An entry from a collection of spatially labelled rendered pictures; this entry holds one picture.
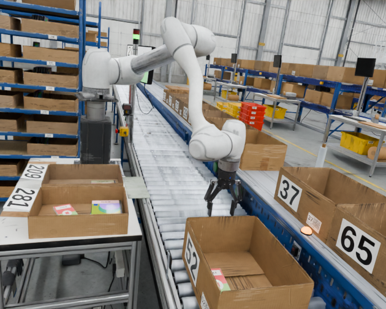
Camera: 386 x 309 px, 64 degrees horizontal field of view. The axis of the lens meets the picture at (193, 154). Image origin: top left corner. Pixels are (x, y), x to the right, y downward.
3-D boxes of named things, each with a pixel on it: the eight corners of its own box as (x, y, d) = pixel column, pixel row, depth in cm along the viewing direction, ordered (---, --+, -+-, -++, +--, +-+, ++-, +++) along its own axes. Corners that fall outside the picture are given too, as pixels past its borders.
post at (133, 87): (125, 149, 273) (131, 43, 247) (131, 149, 275) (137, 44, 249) (126, 153, 262) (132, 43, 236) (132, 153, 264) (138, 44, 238)
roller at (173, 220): (152, 220, 150) (153, 216, 146) (249, 217, 165) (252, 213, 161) (152, 230, 147) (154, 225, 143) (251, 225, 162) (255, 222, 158)
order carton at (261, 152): (218, 151, 223) (222, 127, 218) (255, 152, 232) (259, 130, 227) (240, 170, 187) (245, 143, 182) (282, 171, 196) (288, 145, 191)
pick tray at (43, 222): (40, 205, 146) (40, 186, 143) (124, 203, 157) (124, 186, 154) (27, 239, 120) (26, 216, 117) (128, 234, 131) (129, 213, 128)
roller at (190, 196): (146, 192, 171) (147, 199, 167) (233, 192, 185) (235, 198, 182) (145, 198, 174) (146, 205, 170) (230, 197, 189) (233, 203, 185)
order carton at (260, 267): (181, 255, 121) (185, 216, 116) (249, 251, 129) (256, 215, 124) (211, 343, 85) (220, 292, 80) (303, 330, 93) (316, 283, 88)
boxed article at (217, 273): (212, 306, 97) (213, 302, 96) (200, 273, 112) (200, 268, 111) (234, 305, 99) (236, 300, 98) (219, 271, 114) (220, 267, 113)
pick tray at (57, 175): (48, 180, 173) (48, 164, 170) (118, 179, 185) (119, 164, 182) (41, 203, 147) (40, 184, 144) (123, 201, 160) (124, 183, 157)
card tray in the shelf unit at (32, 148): (26, 154, 268) (26, 143, 265) (35, 144, 296) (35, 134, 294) (76, 156, 279) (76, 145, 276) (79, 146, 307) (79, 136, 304)
